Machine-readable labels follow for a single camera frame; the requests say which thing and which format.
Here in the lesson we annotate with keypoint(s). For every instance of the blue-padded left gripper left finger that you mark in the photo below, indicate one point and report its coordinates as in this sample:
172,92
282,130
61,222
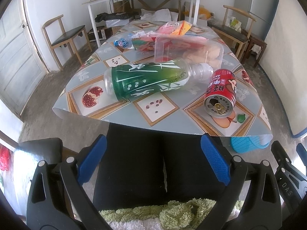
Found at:
57,199

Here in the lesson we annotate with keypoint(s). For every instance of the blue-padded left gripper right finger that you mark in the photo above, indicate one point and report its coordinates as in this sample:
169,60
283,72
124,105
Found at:
262,206

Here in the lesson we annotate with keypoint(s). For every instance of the blue mesh trash basket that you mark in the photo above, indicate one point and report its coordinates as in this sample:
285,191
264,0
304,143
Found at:
249,143

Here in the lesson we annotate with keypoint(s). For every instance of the red drink can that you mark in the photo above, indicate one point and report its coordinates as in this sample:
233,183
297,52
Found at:
220,97

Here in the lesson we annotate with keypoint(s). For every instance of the green labelled plastic bottle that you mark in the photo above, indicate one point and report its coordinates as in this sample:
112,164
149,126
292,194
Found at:
128,81

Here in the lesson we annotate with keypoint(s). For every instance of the blue wrapper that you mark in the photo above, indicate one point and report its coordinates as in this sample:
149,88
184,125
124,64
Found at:
125,43

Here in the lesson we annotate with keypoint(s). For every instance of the clear plastic food container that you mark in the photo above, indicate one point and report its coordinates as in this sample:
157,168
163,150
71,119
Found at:
193,49

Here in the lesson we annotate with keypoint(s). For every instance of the red snack bag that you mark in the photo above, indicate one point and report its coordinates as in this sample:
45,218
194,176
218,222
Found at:
144,43

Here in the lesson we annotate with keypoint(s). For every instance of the green fuzzy sleeve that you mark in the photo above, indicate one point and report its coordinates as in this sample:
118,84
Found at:
173,215

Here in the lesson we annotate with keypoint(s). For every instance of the black seat cushion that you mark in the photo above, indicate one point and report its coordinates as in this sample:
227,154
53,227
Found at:
151,168

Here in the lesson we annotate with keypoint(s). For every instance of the fruit pattern tablecloth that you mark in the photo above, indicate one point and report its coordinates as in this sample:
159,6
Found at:
191,84

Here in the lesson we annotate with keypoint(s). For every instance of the white mattress with blue edge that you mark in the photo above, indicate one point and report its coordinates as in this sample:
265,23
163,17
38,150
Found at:
284,62

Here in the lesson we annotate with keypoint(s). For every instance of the white door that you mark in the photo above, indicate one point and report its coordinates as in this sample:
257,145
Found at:
21,67

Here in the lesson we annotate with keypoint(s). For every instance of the dark wooden stool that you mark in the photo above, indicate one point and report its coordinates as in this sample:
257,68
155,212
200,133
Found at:
252,42

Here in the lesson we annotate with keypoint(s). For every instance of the right wooden chair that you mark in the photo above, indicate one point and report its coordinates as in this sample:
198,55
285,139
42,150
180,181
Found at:
235,36

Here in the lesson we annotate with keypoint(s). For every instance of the wooden chair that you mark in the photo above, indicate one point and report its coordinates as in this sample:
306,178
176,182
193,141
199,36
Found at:
235,36
66,39

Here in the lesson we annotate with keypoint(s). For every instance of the left wooden chair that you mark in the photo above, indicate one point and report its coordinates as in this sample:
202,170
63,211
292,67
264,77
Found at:
66,39

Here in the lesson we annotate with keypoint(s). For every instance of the silver refrigerator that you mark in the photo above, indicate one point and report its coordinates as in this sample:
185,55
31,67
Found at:
264,12

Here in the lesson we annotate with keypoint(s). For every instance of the white plastic sacks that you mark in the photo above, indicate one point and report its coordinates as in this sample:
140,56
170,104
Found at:
163,15

